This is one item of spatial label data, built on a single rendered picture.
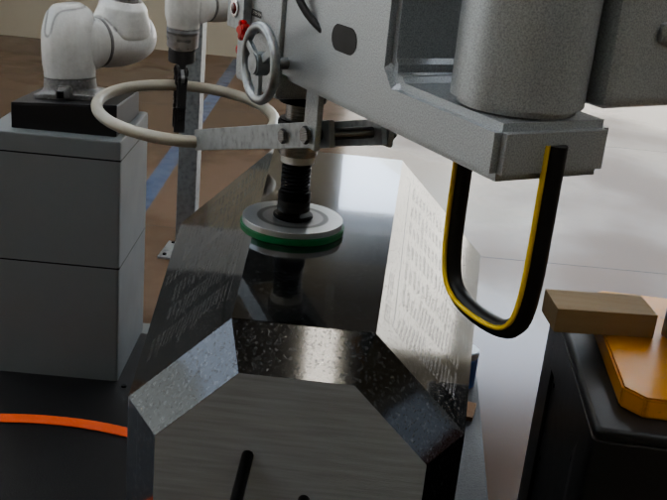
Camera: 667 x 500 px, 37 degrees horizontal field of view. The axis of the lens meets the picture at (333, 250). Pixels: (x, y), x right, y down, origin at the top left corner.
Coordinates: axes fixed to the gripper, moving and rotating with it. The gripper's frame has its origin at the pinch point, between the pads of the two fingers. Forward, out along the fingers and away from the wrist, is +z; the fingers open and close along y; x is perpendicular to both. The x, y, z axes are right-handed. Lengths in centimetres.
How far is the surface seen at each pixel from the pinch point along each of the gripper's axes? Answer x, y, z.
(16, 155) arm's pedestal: -45.2, -11.4, 16.6
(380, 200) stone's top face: 41, 67, -2
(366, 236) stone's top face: 31, 91, -4
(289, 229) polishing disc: 14, 94, -6
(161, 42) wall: 44, -609, 117
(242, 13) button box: 3, 84, -47
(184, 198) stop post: 15, -112, 69
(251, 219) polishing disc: 7, 88, -6
